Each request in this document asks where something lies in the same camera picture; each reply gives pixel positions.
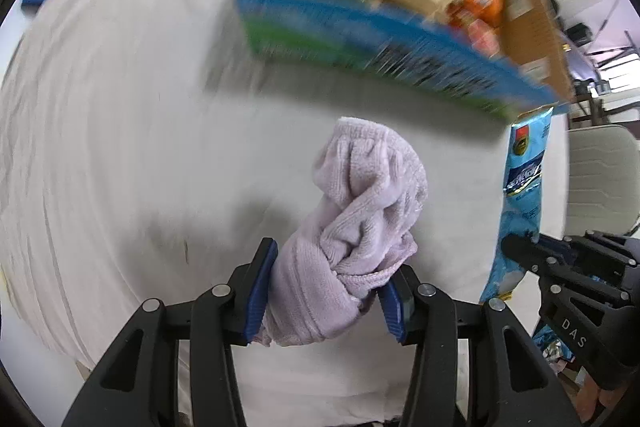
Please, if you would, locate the light purple towel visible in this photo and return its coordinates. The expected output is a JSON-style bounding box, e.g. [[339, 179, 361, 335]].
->
[[257, 117, 430, 348]]

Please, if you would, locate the grey shell chair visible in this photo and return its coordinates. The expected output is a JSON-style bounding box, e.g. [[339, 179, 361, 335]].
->
[[565, 124, 640, 238]]

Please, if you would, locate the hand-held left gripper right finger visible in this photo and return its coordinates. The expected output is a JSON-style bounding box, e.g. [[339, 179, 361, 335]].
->
[[378, 263, 583, 427]]

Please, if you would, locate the light blue snack packet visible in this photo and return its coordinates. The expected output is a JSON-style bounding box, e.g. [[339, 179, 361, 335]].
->
[[479, 105, 555, 304]]

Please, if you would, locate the window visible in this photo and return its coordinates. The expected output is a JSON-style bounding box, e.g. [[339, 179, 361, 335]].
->
[[575, 0, 640, 108]]

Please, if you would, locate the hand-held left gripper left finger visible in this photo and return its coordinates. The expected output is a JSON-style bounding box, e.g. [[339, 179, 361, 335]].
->
[[62, 237, 278, 427]]

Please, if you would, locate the grey tablecloth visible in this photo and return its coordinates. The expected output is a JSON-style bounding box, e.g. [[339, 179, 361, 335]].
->
[[0, 0, 571, 423]]

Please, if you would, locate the red snack packet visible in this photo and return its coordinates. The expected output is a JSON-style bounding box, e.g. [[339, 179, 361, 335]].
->
[[467, 18, 503, 58]]

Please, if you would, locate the cardboard box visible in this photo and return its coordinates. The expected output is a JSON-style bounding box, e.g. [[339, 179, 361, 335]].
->
[[232, 0, 575, 124]]

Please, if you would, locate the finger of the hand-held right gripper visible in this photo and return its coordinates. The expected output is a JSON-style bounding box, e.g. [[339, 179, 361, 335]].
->
[[501, 234, 632, 308], [537, 231, 640, 280]]

